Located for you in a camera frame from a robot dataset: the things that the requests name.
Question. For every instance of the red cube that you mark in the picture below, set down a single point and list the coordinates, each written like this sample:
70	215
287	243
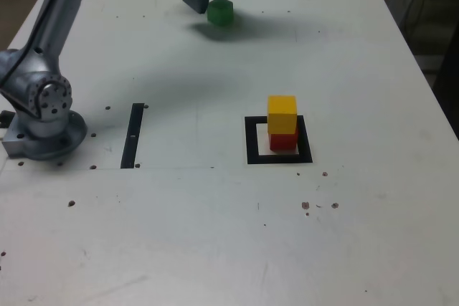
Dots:
283	143

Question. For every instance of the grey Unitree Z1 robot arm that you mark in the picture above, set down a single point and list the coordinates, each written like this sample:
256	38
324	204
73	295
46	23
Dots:
54	15

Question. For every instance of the black tape square outline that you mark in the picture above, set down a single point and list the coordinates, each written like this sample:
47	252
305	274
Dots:
251	141

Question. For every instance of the yellow cube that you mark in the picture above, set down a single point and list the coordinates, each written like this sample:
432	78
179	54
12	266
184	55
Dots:
282	114

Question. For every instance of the black tape strip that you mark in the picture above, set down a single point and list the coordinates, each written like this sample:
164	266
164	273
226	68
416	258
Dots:
131	141

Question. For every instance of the green cube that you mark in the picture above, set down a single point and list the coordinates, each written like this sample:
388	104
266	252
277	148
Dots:
222	14

